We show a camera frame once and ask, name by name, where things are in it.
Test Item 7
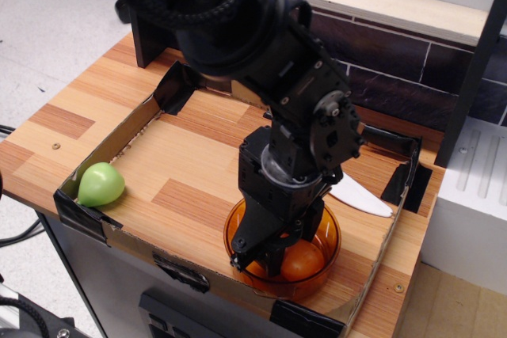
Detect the white grooved block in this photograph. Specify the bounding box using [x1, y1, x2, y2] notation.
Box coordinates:
[421, 118, 506, 294]

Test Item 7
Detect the black vertical post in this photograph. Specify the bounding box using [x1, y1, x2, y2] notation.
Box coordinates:
[129, 7, 175, 68]
[434, 0, 506, 169]

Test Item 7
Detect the orange toy carrot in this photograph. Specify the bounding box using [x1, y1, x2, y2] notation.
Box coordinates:
[280, 240, 325, 282]

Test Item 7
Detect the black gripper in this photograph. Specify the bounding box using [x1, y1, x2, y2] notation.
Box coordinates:
[231, 126, 343, 277]

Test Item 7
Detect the yellow handled toy knife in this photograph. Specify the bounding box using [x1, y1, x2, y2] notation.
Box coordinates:
[330, 173, 393, 218]

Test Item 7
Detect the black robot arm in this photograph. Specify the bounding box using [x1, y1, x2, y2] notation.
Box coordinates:
[125, 0, 364, 276]

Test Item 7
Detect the green toy pear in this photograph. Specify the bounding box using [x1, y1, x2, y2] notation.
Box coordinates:
[77, 162, 125, 207]

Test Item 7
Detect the cardboard fence with black tape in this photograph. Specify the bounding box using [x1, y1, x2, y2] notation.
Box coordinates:
[54, 63, 421, 337]

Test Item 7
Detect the black equipment bottom left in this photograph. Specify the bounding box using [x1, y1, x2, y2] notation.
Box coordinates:
[1, 278, 79, 337]

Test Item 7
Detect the transparent orange plastic pot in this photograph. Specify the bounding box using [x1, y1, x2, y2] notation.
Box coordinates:
[233, 207, 341, 301]

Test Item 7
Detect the black vertical post right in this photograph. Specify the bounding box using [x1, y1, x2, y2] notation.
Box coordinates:
[434, 0, 506, 169]

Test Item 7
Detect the dark brick backsplash panel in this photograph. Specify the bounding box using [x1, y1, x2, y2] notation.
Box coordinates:
[311, 1, 489, 131]

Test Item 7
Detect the black vertical post left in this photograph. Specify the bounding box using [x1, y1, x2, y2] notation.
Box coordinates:
[129, 7, 175, 68]

